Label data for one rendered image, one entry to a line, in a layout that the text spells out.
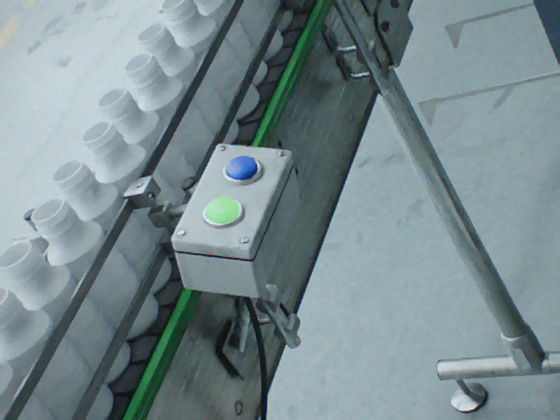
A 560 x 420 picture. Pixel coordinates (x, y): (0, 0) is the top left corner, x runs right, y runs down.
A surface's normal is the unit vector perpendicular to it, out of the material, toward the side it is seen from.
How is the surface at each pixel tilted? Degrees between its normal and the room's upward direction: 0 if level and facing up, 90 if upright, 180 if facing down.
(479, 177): 0
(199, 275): 90
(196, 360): 90
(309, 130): 90
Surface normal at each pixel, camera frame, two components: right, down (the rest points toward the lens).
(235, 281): -0.28, 0.68
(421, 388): -0.44, -0.72
